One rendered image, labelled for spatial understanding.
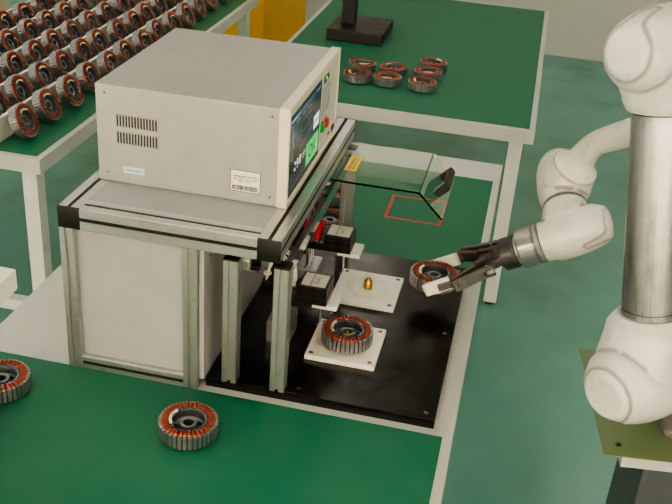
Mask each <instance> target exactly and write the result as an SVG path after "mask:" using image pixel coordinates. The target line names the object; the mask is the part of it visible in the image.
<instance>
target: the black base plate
mask: <svg viewBox="0 0 672 504"><path fill-rule="evenodd" d="M314 256H319V257H323V269H322V274H326V275H331V276H333V285H334V287H333V291H334V288H335V286H336V284H337V282H338V280H339V277H340V276H339V273H340V272H341V262H342V256H337V253H336V252H330V251H324V250H318V249H315V250H314ZM417 262H420V261H417V260H411V259H405V258H399V257H393V256H387V255H381V254H375V253H368V252H362V254H361V256H360V258H359V259H355V258H349V257H345V265H344V268H345V269H351V270H357V271H363V272H369V273H375V274H381V275H387V276H393V277H399V278H404V280H403V284H402V287H401V290H400V293H399V296H398V299H397V302H396V305H395V308H394V311H393V313H390V312H384V311H378V310H372V309H367V308H361V307H355V306H350V305H344V304H339V307H338V309H337V311H336V312H335V311H329V310H324V309H322V315H321V318H323V319H328V318H330V317H333V316H337V315H345V317H346V315H349V317H350V315H353V317H354V316H357V317H360V318H363V319H365V320H366V321H368V322H369V323H370V325H372V327H374V328H379V329H385V330H386V336H385V339H384V342H383V345H382V348H381V351H380V354H379V357H378V360H377V363H376V366H375V369H374V371H369V370H363V369H358V368H352V367H347V366H342V365H336V364H331V363H325V362H320V361H315V360H309V359H304V354H305V352H306V350H307V348H308V345H309V343H310V341H311V339H312V337H313V334H314V332H315V330H316V328H317V327H316V326H315V325H316V323H317V322H318V308H312V304H306V303H300V302H294V301H291V306H294V307H298V315H297V328H296V330H295V332H294V334H293V336H292V338H291V340H290V342H289V357H288V375H287V386H286V388H285V390H284V392H283V393H280V392H278V390H277V389H275V390H274V391H270V390H269V378H270V355H271V342H268V341H266V328H267V319H268V317H269V316H270V314H271V312H272V307H273V298H272V297H266V296H260V295H259V289H258V290H257V292H256V294H255V295H254V297H253V299H252V300H251V302H250V304H249V305H248V307H247V309H246V310H245V312H244V314H243V315H242V317H241V342H240V376H239V378H237V382H236V383H235V384H234V383H230V380H227V382H223V381H221V373H222V350H221V352H220V354H219V355H218V357H217V359H216V360H215V362H214V364H213V365H212V367H211V369H210V370H209V372H208V374H207V375H206V385H208V386H213V387H218V388H223V389H228V390H233V391H239V392H244V393H249V394H254V395H259V396H265V397H270V398H275V399H280V400H285V401H290V402H296V403H301V404H306V405H311V406H316V407H322V408H327V409H332V410H337V411H342V412H347V413H353V414H358V415H363V416H368V417H373V418H379V419H384V420H389V421H394V422H399V423H404V424H410V425H415V426H420V427H425V428H430V429H434V424H435V420H436V415H437V410H438V406H439V401H440V396H441V392H442V387H443V382H444V378H445V373H446V368H447V364H448V359H449V354H450V350H451V345H452V340H453V336H454V331H455V326H456V322H457V317H458V312H459V308H460V303H461V298H462V294H463V290H461V291H459V292H455V290H453V291H452V292H450V293H447V294H439V295H437V294H435V295H431V296H426V294H425V293H424V292H421V291H419V290H417V289H415V288H414V287H413V286H412V285H411V284H410V281H409V278H410V269H411V267H412V266H413V265H414V264H415V263H417Z"/></svg>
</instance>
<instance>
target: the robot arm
mask: <svg viewBox="0 0 672 504"><path fill-rule="evenodd" d="M603 63H604V67H605V70H606V72H607V74H608V75H609V77H610V79H611V80H612V81H613V82H614V83H615V84H616V85H617V86H618V88H619V91H620V94H621V98H622V103H623V105H624V106H625V108H626V110H627V111H628V112H630V113H631V117H630V118H627V119H624V120H622V121H619V122H616V123H613V124H611V125H608V126H605V127H603V128H600V129H597V130H595V131H593V132H591V133H589V134H588V135H586V136H585V137H584V138H583V139H581V140H580V141H579V142H578V143H577V144H576V145H575V146H574V147H573V148H572V149H571V150H568V149H564V148H556V149H552V150H550V151H548V152H547V153H545V154H544V156H543V157H542V158H541V160H540V162H539V164H538V168H537V173H536V184H537V193H538V199H539V203H540V206H541V209H542V221H541V222H539V223H536V224H532V225H530V226H527V227H524V228H521V229H518V230H515V231H514V233H513V235H509V236H506V237H503V238H500V239H498V240H493V241H490V242H486V243H480V244H474V245H467V246H462V247H460V250H459V251H457V253H453V254H450V255H447V256H443V257H440V258H437V259H434V260H435V262H436V261H439V262H440V261H442V262H445V263H448V264H449V265H451V266H457V265H460V264H462V263H464V262H474V264H473V265H472V266H470V267H469V268H467V269H465V270H464V271H462V272H460V273H458V274H457V275H455V276H453V277H452V276H450V275H449V276H447V277H444V278H441V279H438V280H435V281H432V282H429V283H425V284H422V288H423V290H424V292H425V294H426V296H431V295H434V294H437V293H440V292H443V291H447V290H450V289H453V288H454V290H455V292H459V291H461V290H463V289H465V288H467V287H469V286H471V285H474V284H476V283H478V282H480V281H482V280H484V279H486V278H490V277H493V276H495V275H496V272H495V269H497V268H499V267H500V266H503V267H504V268H505V269H506V270H512V269H516V268H519V267H521V266H522V265H523V266H524V267H526V268H530V267H533V266H536V265H539V264H543V263H547V262H549V261H555V260H566V259H571V258H575V257H578V256H581V255H584V254H587V253H589V252H592V251H594V250H596V249H598V248H600V247H602V246H604V245H605V244H607V243H608V242H610V241H611V240H612V238H613V235H614V226H613V221H612V218H611V215H610V212H609V210H608V209H607V207H605V206H603V205H598V204H588V202H587V198H589V197H590V193H591V190H592V186H593V183H594V181H595V179H596V176H597V173H596V169H595V167H594V165H595V163H596V161H597V160H598V158H599V157H600V156H601V155H603V154H605V153H609V152H613V151H618V150H622V149H626V148H629V162H628V182H627V202H626V223H625V243H624V264H623V284H622V304H621V305H620V306H618V307H617V308H616V309H615V310H614V311H613V312H612V313H611V314H610V315H609V316H608V317H607V319H606V323H605V327H604V330H603V333H602V335H601V338H600V341H599V344H598V346H597V349H596V352H595V354H594V355H593V356H592V357H591V358H590V360H589V362H588V365H587V368H586V371H585V376H584V389H585V393H586V396H587V399H588V401H589V403H590V405H591V406H592V407H593V409H594V410H595V411H596V412H597V413H599V414H600V415H601V416H603V417H605V418H607V419H610V420H613V421H616V422H621V423H623V424H645V423H649V422H653V421H656V420H657V421H658V423H659V424H660V427H661V432H662V434H663V435H664V436H666V437H668V438H672V2H668V3H663V4H658V5H654V6H650V7H647V8H644V9H641V10H639V11H637V12H635V13H633V14H631V15H629V16H628V17H626V18H625V19H624V20H622V21H621V22H620V23H619V24H618V25H617V26H616V27H615V28H614V29H613V30H612V31H611V32H610V34H609V35H608V37H607V39H606V42H605V45H604V49H603ZM460 261H461V262H460Z"/></svg>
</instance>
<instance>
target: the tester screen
mask: <svg viewBox="0 0 672 504"><path fill-rule="evenodd" d="M320 98H321V85H320V86H319V87H318V89H317V90H316V91H315V92H314V94H313V95H312V96H311V98H310V99H309V100H308V101H307V103H306V104H305V105H304V106H303V108H302V109H301V110H300V112H299V113H298V114H297V115H296V117H295V118H294V119H293V121H292V122H291V140H290V160H289V181H288V195H289V194H290V192H291V190H292V189H293V187H294V186H295V184H296V183H297V181H298V180H299V178H300V177H301V175H302V174H303V172H304V171H305V169H306V168H307V166H308V165H309V163H310V162H311V160H312V159H313V157H314V156H315V154H316V153H317V151H316V152H315V154H314V155H313V157H312V158H311V160H310V161H309V163H308V164H307V166H306V167H305V163H306V145H307V144H308V142H309V141H310V139H311V138H312V136H313V135H314V134H315V132H316V131H317V129H318V130H319V123H318V124H317V126H316V127H315V129H314V130H313V131H312V133H311V134H310V136H309V137H308V139H307V129H308V124H309V123H310V122H311V120H312V119H313V118H314V116H315V115H316V113H317V112H318V111H319V109H320ZM319 114H320V111H319ZM301 152H302V153H301ZM300 153H301V163H300V165H299V166H298V168H297V169H296V171H295V172H294V174H293V171H294V162H295V160H296V159H297V158H298V156H299V155H300ZM303 162H304V169H303V170H302V172H301V173H300V175H299V176H298V178H297V179H296V181H295V182H294V184H293V185H292V187H291V188H290V190H289V183H290V181H291V180H292V178H293V177H294V175H295V174H296V172H297V171H298V169H299V168H300V166H301V165H302V163H303Z"/></svg>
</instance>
